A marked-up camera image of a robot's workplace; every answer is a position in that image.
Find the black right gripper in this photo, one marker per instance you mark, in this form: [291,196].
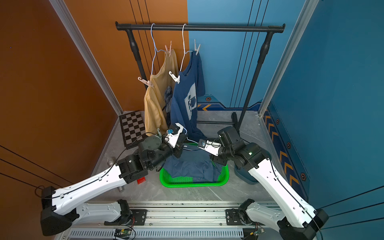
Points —
[218,160]

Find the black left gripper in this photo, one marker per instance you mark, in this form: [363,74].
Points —
[177,149]

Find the slate blue t-shirt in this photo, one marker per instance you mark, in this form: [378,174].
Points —
[196,164]

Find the light blue wire hanger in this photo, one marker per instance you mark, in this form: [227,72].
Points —
[193,135]

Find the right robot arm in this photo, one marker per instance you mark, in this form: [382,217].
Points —
[270,180]

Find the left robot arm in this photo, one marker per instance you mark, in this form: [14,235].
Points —
[59,205]

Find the teal plastic bin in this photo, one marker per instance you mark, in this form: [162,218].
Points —
[244,175]

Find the green plastic basket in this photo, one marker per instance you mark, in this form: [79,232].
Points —
[187,182]

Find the red toy block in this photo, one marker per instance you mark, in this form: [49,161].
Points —
[141,180]

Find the checkered chess board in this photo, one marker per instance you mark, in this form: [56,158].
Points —
[133,128]

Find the tan yellow t-shirt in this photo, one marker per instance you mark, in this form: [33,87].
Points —
[158,97]

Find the silver metal cylinder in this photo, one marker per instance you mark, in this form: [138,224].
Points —
[112,161]

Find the navy printed t-shirt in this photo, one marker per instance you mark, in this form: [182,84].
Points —
[184,105]

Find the white clothespin front navy shirt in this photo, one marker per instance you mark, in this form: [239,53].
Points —
[174,77]

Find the white clothespin navy shirt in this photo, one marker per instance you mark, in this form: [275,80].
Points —
[196,48]
[174,77]

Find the pink clothespin front tan shirt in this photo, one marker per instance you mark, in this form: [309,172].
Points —
[148,83]

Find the pink clothespin tan shirt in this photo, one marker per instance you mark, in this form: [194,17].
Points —
[168,49]
[148,83]

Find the green circuit board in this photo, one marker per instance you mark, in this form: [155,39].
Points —
[122,234]

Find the pink clothespin rear tan shirt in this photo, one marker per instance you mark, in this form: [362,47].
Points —
[168,49]

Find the white clothespin rear navy shirt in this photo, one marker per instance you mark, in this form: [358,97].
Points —
[196,48]

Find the black clothes rack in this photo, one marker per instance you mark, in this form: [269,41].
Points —
[270,30]

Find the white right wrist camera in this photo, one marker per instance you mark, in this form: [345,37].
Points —
[210,147]

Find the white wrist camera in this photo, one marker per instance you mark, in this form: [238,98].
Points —
[210,147]
[173,134]

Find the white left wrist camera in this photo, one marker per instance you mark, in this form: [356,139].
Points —
[173,134]

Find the white wire hanger navy shirt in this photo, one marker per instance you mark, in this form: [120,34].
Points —
[184,48]

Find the white wire hanger tan shirt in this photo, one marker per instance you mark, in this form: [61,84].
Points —
[155,48]

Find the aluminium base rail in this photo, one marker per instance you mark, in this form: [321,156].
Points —
[163,213]

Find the aluminium corner post right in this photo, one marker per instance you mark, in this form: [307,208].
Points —
[295,37]

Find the aluminium corner post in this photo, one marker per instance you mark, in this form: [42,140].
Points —
[77,37]
[295,37]

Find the aluminium corner post left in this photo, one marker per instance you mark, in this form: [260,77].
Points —
[77,37]

